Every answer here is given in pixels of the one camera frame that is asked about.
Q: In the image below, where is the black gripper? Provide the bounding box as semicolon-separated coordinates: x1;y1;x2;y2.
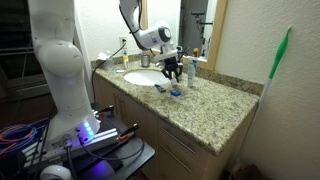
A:
161;57;183;83

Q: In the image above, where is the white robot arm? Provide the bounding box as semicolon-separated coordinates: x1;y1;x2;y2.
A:
27;0;182;151

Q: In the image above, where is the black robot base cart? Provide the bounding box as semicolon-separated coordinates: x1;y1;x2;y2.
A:
0;103;156;180

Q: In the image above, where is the white blue toothpaste tube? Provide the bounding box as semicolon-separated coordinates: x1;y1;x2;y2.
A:
187;56;197;87

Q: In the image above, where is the small blue box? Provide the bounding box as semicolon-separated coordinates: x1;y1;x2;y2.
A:
170;90;181;97

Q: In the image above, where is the white oval sink basin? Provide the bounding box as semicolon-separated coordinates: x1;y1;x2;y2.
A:
124;69;169;86

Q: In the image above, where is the metal cup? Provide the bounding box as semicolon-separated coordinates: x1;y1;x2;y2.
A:
141;54;150;67

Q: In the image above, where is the small yellow capped bottle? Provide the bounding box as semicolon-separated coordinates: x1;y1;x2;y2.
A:
123;50;129;69

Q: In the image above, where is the wood framed mirror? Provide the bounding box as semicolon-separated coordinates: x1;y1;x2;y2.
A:
142;0;228;71

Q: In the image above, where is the clear plastic bottle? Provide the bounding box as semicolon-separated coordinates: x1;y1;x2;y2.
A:
106;51;114;70

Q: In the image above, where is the wooden vanity cabinet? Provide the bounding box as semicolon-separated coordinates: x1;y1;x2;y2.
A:
94;72;258;180

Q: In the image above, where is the white wall outlet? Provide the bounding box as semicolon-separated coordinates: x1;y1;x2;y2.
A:
119;36;127;47

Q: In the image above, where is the black power cable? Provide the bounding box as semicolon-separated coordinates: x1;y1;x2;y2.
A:
90;39;128;105

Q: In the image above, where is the green white mop handle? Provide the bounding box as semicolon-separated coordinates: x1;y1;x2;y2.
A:
232;26;292;169

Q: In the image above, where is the red blue cable coil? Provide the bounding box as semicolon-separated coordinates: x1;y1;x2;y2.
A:
0;123;38;156

